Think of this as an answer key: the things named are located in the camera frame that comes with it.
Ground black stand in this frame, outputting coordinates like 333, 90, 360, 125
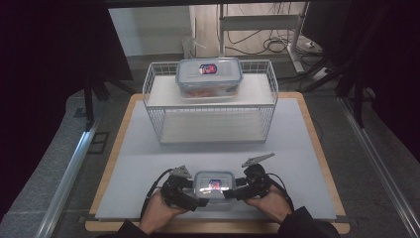
296, 0, 379, 129
82, 77, 135, 132

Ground person's left hand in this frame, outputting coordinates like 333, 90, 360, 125
138, 189, 190, 235

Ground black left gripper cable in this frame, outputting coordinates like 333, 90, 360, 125
141, 168, 174, 220

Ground aluminium rail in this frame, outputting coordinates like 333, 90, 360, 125
338, 97, 420, 238
34, 121, 101, 238

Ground light grey table mat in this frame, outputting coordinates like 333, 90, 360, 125
94, 97, 338, 222

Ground small clear plastic food container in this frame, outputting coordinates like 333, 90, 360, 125
192, 170, 237, 211

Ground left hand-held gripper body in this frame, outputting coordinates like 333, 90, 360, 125
160, 164, 199, 212

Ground person's right hand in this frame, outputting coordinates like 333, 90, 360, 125
244, 183, 294, 225

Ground black floor cables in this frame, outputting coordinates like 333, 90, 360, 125
227, 29, 326, 58

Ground large clear plastic food container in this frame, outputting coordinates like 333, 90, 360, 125
174, 57, 244, 99

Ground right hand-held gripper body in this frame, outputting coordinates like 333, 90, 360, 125
241, 152, 276, 200

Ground white wire shelf rack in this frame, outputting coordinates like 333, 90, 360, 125
142, 59, 279, 146

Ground white metal desk frame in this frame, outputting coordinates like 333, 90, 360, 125
217, 2, 311, 74

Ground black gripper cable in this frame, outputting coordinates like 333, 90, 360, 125
265, 172, 295, 213
141, 168, 174, 220

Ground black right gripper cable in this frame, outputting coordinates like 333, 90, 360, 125
265, 172, 295, 213

